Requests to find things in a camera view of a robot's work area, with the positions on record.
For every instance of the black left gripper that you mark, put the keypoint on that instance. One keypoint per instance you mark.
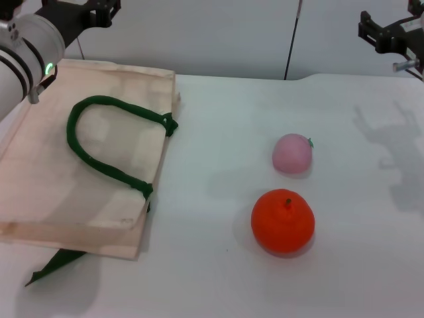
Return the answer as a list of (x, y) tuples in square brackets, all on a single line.
[(71, 18)]

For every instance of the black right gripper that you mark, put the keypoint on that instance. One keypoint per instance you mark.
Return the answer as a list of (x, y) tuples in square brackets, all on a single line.
[(394, 38)]

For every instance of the pink peach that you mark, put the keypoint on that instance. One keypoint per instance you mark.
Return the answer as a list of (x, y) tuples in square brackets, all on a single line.
[(291, 155)]

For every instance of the orange fruit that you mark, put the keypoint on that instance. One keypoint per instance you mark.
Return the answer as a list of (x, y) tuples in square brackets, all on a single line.
[(281, 228)]

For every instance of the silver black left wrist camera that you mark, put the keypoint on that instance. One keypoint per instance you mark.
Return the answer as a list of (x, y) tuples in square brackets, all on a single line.
[(6, 8)]

